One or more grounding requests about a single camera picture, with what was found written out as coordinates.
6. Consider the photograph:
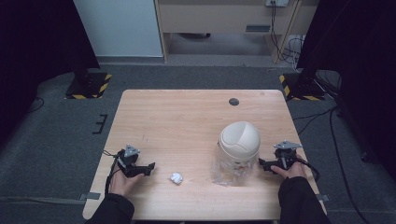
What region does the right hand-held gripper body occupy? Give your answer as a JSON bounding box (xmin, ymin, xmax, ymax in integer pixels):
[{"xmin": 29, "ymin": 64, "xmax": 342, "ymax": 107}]
[{"xmin": 273, "ymin": 140, "xmax": 304, "ymax": 171}]

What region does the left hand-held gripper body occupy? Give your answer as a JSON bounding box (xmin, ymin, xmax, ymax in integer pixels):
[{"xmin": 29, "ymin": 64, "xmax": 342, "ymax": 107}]
[{"xmin": 116, "ymin": 144, "xmax": 148, "ymax": 179}]

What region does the person's right hand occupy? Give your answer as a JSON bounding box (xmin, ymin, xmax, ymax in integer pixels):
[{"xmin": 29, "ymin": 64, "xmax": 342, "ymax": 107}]
[{"xmin": 270, "ymin": 154, "xmax": 308, "ymax": 180}]

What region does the person's left hand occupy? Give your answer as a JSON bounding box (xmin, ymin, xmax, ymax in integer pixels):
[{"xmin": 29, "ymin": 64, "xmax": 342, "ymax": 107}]
[{"xmin": 108, "ymin": 166, "xmax": 146, "ymax": 198}]

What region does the crumpled white paper ball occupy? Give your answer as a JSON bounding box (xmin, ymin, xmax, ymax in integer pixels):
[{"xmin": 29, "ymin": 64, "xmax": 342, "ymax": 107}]
[{"xmin": 169, "ymin": 172, "xmax": 184, "ymax": 186}]

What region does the trash can with beige lid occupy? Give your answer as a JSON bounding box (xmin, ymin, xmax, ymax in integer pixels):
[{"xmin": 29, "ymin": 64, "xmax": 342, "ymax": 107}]
[{"xmin": 212, "ymin": 120, "xmax": 262, "ymax": 188}]

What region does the clear plastic bag liner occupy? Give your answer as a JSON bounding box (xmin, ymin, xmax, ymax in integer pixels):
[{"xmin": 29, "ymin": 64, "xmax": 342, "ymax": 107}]
[{"xmin": 212, "ymin": 151, "xmax": 260, "ymax": 188}]

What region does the striped black stand base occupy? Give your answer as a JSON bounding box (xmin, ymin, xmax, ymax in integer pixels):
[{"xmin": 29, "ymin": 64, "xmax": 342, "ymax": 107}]
[
  {"xmin": 64, "ymin": 71, "xmax": 113, "ymax": 101},
  {"xmin": 278, "ymin": 72, "xmax": 327, "ymax": 102}
]

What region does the black metal stand pole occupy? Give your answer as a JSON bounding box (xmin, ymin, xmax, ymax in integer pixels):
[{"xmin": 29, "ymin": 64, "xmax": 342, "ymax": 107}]
[
  {"xmin": 297, "ymin": 0, "xmax": 356, "ymax": 91},
  {"xmin": 72, "ymin": 0, "xmax": 92, "ymax": 87}
]

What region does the black curtain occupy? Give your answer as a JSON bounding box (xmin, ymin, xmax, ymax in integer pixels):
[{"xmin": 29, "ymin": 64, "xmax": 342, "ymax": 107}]
[
  {"xmin": 0, "ymin": 0, "xmax": 101, "ymax": 147},
  {"xmin": 296, "ymin": 0, "xmax": 396, "ymax": 183}
]

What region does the white cabinet panel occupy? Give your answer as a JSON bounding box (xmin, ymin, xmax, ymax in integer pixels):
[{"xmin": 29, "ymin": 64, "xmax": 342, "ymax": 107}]
[{"xmin": 72, "ymin": 0, "xmax": 164, "ymax": 58}]

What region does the grey power strip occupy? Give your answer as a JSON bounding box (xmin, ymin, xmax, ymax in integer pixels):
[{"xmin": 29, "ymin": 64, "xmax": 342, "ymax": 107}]
[{"xmin": 264, "ymin": 0, "xmax": 290, "ymax": 8}]

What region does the light wooden desk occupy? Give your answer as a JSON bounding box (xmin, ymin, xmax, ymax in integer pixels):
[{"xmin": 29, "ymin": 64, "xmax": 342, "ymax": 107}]
[{"xmin": 154, "ymin": 0, "xmax": 319, "ymax": 64}]

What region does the left hand-held gripper cable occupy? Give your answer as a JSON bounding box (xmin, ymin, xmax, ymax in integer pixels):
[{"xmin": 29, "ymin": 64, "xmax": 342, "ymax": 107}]
[{"xmin": 103, "ymin": 149, "xmax": 121, "ymax": 196}]

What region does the hand-held gripper cable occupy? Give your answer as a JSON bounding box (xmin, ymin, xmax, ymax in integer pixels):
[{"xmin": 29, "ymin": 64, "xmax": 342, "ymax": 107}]
[
  {"xmin": 295, "ymin": 156, "xmax": 321, "ymax": 183},
  {"xmin": 103, "ymin": 149, "xmax": 121, "ymax": 196}
]

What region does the right hand-held gripper cable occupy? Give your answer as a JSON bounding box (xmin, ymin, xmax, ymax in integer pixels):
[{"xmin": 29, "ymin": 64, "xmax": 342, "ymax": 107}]
[{"xmin": 295, "ymin": 156, "xmax": 321, "ymax": 183}]

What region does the long black floor cable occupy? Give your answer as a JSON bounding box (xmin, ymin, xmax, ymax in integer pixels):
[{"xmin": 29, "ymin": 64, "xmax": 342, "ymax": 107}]
[{"xmin": 329, "ymin": 106, "xmax": 372, "ymax": 224}]

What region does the bundle of black cables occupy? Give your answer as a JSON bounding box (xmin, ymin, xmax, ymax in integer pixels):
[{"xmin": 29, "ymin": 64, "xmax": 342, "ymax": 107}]
[{"xmin": 269, "ymin": 1, "xmax": 306, "ymax": 65}]

